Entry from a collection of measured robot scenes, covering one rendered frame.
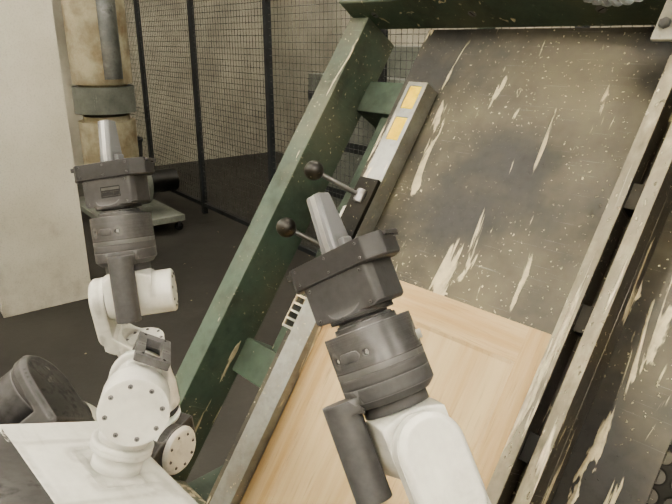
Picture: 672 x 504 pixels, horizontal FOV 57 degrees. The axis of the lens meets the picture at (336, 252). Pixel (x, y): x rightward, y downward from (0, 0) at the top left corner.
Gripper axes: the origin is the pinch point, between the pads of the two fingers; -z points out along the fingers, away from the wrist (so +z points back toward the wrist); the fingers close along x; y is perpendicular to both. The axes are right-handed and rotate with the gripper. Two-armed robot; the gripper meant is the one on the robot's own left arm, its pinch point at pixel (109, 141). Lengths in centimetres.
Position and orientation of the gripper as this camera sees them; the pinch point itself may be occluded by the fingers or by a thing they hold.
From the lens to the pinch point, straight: 98.1
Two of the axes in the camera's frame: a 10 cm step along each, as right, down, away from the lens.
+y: -2.5, 1.1, -9.6
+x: 9.6, -1.0, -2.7
